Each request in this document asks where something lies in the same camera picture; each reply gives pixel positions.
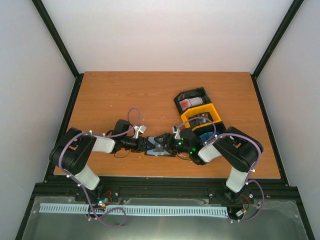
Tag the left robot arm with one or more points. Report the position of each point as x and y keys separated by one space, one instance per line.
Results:
x=72 y=152

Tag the yellow bin with black cards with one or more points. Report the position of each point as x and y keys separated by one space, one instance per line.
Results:
x=200 y=109

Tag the light blue cable duct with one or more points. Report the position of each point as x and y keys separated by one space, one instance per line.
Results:
x=137 y=210

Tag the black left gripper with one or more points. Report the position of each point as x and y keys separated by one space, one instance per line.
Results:
x=141 y=143

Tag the black bin with blue cards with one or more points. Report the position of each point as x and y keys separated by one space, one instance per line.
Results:
x=206 y=131

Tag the black card stack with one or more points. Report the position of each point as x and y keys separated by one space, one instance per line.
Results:
x=200 y=119

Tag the black leather card holder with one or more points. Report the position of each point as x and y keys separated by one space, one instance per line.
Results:
x=160 y=151

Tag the black aluminium frame rail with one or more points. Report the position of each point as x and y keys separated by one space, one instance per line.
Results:
x=43 y=13

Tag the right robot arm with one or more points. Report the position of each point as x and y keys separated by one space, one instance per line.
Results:
x=241 y=151

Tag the blue card stack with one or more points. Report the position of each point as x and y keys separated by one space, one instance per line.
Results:
x=204 y=137

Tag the black bin with red cards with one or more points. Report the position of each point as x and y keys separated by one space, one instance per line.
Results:
x=197 y=92

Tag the red white card stack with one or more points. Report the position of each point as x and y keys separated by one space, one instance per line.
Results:
x=191 y=102

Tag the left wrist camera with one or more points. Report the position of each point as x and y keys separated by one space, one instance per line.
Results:
x=139 y=130

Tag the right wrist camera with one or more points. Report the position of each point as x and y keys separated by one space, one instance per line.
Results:
x=176 y=132

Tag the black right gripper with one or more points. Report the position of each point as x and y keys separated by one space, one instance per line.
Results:
x=166 y=137

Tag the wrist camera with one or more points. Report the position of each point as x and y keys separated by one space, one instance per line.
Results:
x=139 y=130
x=176 y=132

